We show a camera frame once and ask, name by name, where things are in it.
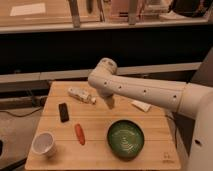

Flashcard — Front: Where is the black power strip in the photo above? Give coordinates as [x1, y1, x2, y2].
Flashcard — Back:
[0, 96, 47, 110]

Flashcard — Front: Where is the white paper sheet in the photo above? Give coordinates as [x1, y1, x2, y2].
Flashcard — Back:
[10, 3, 46, 16]

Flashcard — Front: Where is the red carrot toy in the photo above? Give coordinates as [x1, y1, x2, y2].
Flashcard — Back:
[75, 124, 85, 145]

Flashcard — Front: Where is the black eraser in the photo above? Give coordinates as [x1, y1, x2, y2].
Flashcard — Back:
[59, 103, 69, 122]

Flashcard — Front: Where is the grey metal post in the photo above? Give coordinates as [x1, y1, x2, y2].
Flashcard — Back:
[128, 0, 138, 25]
[69, 0, 81, 28]

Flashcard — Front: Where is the black floor cable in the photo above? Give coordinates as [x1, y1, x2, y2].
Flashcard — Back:
[0, 105, 45, 118]

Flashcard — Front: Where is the grey metal post right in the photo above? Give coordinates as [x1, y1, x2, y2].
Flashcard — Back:
[128, 0, 138, 25]

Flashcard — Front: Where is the white cup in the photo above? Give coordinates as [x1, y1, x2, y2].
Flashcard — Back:
[32, 132, 56, 157]

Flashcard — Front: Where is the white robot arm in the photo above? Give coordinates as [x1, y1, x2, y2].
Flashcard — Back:
[88, 58, 213, 171]

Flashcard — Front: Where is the green bowl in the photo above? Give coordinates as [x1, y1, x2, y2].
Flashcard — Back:
[107, 120, 145, 160]

